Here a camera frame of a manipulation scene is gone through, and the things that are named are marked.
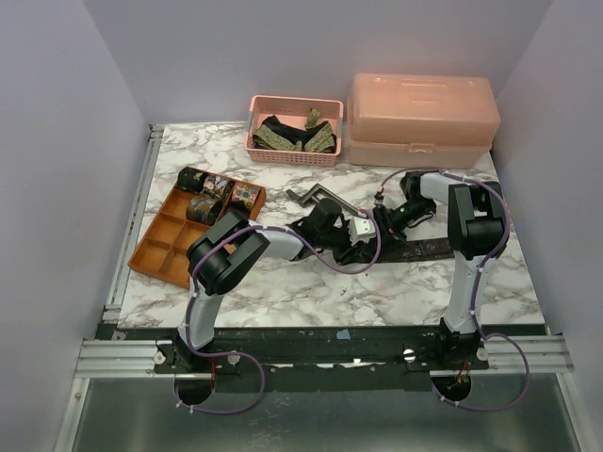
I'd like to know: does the pink plastic basket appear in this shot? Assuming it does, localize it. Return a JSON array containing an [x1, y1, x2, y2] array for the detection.
[[245, 95, 344, 167]]

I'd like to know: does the orange wooden divided tray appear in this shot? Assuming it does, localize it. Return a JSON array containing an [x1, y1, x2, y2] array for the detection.
[[127, 172, 268, 289]]

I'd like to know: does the olive green patterned tie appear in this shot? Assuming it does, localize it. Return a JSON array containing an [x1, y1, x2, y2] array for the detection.
[[252, 108, 338, 154]]

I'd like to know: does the grey floral rolled tie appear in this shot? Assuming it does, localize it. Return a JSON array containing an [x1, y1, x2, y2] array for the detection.
[[203, 174, 235, 199]]

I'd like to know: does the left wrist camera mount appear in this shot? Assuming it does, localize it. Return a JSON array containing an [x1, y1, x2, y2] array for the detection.
[[349, 215, 377, 245]]

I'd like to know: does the dark metal crank handle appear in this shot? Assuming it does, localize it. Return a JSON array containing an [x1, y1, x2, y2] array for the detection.
[[285, 184, 366, 218]]

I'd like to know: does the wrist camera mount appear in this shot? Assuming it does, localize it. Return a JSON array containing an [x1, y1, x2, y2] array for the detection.
[[349, 215, 377, 245], [373, 189, 397, 210]]

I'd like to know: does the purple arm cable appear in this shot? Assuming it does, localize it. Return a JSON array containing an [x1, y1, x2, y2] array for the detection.
[[376, 167, 531, 412], [176, 209, 383, 416]]

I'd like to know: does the dark green rolled tie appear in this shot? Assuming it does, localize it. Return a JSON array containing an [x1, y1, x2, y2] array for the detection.
[[175, 167, 207, 193]]

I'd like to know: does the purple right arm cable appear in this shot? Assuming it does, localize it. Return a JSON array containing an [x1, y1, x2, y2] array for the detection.
[[376, 167, 531, 412]]

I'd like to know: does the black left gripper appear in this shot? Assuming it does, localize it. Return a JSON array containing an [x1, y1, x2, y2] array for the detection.
[[317, 220, 365, 266]]

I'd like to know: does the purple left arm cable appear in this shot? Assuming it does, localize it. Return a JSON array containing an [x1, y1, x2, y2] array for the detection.
[[176, 209, 383, 416]]

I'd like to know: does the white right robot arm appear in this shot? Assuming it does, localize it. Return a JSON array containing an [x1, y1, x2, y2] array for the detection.
[[373, 169, 511, 369]]

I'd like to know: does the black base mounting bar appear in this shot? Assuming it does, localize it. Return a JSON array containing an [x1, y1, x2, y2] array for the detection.
[[95, 324, 488, 393]]

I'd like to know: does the colourful patterned rolled tie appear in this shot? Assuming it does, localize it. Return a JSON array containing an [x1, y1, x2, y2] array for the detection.
[[232, 182, 261, 210]]

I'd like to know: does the dark brown blue floral tie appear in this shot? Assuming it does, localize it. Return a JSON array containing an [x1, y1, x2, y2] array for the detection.
[[377, 237, 454, 264]]

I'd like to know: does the black tie in basket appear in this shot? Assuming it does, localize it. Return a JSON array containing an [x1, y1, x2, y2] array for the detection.
[[256, 115, 342, 156]]

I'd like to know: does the pink plastic storage box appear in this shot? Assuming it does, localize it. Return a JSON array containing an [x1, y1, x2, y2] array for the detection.
[[347, 73, 501, 169]]

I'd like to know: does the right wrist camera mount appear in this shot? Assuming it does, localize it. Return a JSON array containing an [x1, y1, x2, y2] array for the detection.
[[373, 189, 397, 210]]

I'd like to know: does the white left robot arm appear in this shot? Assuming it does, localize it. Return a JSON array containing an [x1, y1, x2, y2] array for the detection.
[[176, 199, 383, 372]]

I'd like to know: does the gold floral rolled tie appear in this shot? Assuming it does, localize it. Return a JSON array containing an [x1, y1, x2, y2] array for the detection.
[[186, 195, 223, 226]]

